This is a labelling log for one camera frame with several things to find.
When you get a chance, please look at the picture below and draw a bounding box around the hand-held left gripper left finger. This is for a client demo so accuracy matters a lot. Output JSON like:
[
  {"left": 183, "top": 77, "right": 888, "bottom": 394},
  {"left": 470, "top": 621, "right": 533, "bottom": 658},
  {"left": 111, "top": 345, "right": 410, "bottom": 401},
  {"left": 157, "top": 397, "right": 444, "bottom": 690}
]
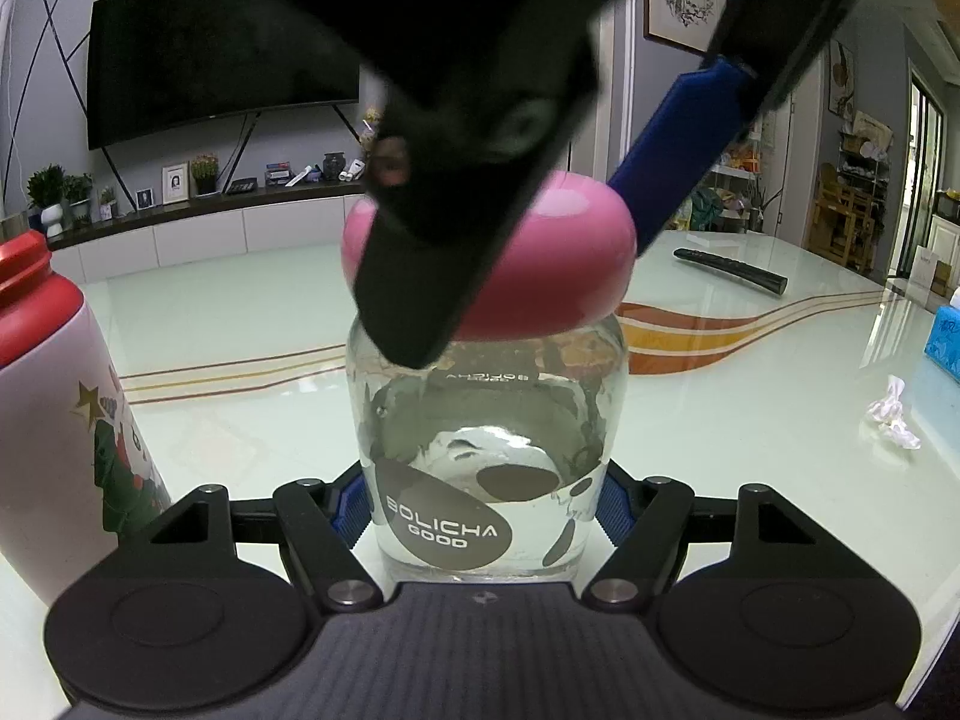
[{"left": 148, "top": 463, "right": 392, "bottom": 613}]

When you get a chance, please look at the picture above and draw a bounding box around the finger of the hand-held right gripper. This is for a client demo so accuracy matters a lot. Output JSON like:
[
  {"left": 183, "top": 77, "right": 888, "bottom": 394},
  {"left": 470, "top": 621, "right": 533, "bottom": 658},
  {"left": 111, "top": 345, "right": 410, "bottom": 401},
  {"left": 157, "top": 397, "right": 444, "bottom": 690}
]
[
  {"left": 351, "top": 30, "right": 602, "bottom": 371},
  {"left": 606, "top": 0, "right": 883, "bottom": 245}
]

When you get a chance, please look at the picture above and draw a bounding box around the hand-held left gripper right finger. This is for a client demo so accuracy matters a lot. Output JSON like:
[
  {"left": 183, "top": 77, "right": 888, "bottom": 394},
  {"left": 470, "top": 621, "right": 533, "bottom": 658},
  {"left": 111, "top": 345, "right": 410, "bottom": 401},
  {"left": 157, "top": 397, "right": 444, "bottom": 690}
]
[{"left": 581, "top": 457, "right": 827, "bottom": 613}]

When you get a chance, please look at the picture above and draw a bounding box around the pink bottle cap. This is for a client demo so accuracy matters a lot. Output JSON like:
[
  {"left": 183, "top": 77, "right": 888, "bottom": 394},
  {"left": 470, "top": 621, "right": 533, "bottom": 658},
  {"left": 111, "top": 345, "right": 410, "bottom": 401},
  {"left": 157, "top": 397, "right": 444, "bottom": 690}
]
[{"left": 341, "top": 169, "right": 638, "bottom": 342}]

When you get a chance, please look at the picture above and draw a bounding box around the clear glass bottle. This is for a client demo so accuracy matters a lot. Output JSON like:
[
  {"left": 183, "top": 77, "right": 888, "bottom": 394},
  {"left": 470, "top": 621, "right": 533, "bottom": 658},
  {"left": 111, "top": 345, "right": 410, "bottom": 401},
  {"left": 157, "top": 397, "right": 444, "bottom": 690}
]
[{"left": 346, "top": 307, "right": 629, "bottom": 586}]

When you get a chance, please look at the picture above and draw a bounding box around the black remote control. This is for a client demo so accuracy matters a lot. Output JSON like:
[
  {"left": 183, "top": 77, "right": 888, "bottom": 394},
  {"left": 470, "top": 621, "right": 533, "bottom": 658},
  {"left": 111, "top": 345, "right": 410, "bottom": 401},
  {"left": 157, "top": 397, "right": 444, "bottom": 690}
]
[{"left": 673, "top": 247, "right": 790, "bottom": 295}]

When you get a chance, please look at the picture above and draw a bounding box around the framed ink painting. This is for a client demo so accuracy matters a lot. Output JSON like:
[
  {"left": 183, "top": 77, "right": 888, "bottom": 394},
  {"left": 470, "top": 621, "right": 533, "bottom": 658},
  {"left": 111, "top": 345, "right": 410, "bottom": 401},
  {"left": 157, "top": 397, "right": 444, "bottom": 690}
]
[{"left": 643, "top": 0, "right": 731, "bottom": 56}]

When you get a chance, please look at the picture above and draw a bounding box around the wooden chair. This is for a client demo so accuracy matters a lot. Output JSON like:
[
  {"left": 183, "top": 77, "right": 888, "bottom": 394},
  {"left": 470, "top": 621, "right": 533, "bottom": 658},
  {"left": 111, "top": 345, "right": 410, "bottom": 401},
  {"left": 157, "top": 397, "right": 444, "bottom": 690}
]
[{"left": 814, "top": 163, "right": 878, "bottom": 272}]

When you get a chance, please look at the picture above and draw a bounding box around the white television cabinet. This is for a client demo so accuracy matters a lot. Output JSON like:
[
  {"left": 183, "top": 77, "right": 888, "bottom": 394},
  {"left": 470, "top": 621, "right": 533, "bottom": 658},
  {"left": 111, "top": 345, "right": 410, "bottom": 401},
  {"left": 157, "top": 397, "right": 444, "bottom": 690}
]
[{"left": 45, "top": 181, "right": 376, "bottom": 284}]

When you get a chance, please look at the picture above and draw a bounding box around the black television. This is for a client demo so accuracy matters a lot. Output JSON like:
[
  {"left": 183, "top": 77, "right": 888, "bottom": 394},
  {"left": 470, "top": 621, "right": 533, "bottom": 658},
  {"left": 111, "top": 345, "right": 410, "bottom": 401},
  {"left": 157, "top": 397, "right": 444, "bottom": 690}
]
[{"left": 86, "top": 0, "right": 362, "bottom": 151}]

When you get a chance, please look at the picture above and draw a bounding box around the white paper bag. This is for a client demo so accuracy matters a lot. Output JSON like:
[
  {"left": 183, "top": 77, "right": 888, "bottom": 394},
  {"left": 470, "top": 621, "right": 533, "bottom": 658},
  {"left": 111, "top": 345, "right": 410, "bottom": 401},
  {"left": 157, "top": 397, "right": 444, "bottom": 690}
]
[{"left": 910, "top": 244, "right": 943, "bottom": 295}]

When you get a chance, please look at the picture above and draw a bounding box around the crumpled white tissue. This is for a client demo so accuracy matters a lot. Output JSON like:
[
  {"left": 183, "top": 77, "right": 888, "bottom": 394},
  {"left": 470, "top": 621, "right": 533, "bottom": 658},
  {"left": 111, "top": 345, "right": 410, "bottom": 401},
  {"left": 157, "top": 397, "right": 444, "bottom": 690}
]
[{"left": 866, "top": 375, "right": 922, "bottom": 452}]

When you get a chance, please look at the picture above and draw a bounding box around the white tumbler with red lid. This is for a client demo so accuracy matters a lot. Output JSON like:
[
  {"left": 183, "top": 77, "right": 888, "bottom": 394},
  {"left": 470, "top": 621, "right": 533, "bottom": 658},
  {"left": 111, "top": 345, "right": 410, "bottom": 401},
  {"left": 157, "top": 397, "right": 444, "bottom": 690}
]
[{"left": 0, "top": 231, "right": 175, "bottom": 610}]

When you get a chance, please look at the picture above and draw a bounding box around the blue tissue box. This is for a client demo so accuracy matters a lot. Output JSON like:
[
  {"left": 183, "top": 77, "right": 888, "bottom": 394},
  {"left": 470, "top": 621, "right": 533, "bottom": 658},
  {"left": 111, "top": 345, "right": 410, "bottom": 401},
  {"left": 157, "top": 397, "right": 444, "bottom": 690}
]
[{"left": 924, "top": 305, "right": 960, "bottom": 380}]

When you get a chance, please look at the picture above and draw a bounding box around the small green potted plant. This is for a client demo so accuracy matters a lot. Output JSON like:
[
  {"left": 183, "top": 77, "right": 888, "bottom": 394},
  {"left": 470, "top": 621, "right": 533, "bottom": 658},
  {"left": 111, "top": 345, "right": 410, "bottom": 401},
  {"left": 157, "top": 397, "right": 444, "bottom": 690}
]
[{"left": 64, "top": 174, "right": 95, "bottom": 230}]

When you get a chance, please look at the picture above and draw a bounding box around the green plant in white pot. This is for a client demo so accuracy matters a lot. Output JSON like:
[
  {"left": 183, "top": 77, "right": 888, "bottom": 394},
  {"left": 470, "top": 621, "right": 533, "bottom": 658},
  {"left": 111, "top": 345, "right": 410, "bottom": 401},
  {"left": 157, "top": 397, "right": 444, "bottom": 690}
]
[{"left": 26, "top": 165, "right": 68, "bottom": 238}]

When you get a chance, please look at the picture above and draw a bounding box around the narrow framed wall picture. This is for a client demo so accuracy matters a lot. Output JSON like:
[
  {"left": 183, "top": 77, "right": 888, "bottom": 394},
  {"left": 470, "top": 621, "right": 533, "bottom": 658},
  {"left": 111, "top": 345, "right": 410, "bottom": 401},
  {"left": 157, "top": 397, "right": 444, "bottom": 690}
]
[{"left": 829, "top": 37, "right": 857, "bottom": 118}]

